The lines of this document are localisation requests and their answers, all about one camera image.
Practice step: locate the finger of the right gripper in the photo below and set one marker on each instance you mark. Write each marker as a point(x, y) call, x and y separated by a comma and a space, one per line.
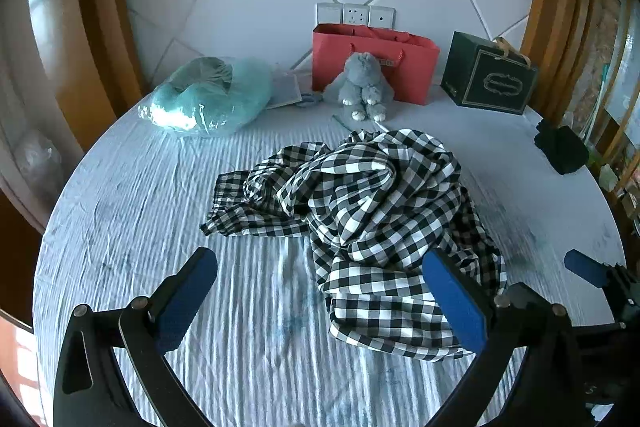
point(595, 273)

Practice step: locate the red paper gift bag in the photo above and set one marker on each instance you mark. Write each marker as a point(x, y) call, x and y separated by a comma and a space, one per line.
point(408, 61)

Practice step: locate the white wall socket panel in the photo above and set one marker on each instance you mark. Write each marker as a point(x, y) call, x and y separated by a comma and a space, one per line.
point(374, 16)

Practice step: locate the white booklet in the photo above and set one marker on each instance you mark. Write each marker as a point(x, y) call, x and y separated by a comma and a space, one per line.
point(285, 91)

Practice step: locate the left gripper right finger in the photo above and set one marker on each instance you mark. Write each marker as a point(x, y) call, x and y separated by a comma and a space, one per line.
point(546, 391)

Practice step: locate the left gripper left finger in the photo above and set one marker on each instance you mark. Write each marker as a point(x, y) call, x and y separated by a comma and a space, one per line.
point(89, 387)

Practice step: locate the wooden headboard frame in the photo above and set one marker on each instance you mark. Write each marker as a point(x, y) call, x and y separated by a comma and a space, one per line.
point(557, 38)

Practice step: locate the black white checkered garment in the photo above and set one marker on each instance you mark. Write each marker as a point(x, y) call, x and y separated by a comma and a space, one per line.
point(371, 207)

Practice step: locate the light blue bed sheet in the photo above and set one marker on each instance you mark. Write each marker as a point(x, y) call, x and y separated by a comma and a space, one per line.
point(259, 352)

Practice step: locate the dark green gift box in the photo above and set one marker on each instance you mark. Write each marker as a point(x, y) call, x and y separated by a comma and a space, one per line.
point(488, 74)

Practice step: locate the grey plush bunny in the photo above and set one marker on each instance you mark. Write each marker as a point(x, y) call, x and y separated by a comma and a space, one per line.
point(361, 89)

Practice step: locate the black cloth pouch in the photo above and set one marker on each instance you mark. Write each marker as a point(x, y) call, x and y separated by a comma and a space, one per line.
point(564, 150)

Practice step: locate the teal pillow in plastic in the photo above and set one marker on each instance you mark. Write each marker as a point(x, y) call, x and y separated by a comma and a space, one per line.
point(210, 96)

